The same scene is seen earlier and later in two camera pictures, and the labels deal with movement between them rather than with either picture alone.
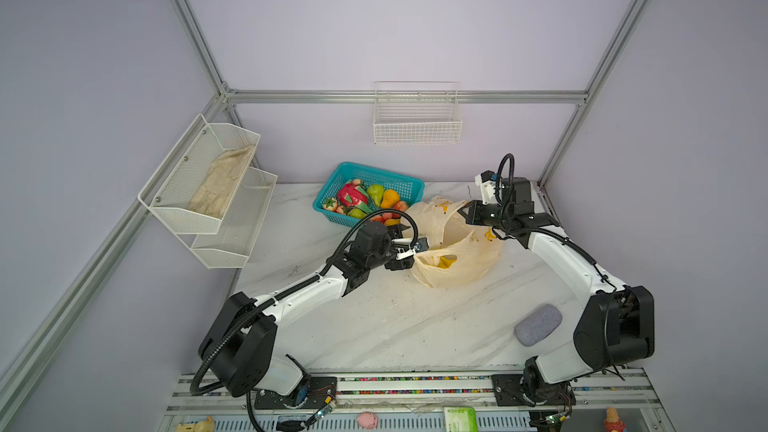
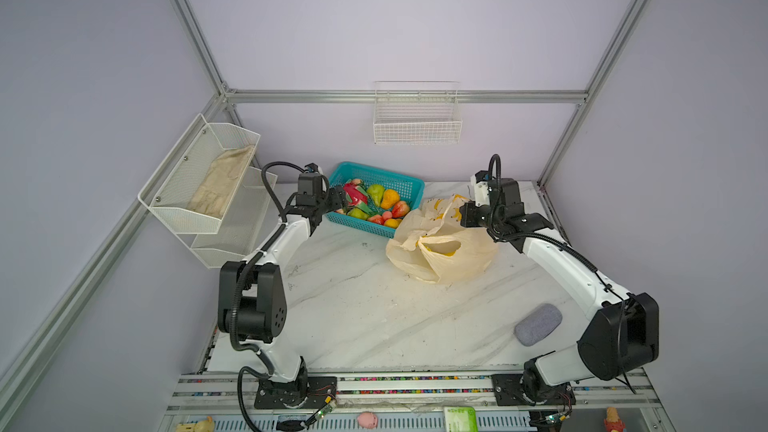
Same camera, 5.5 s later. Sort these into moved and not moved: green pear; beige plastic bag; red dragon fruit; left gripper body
Moved: left gripper body
Not moved: beige plastic bag; red dragon fruit; green pear
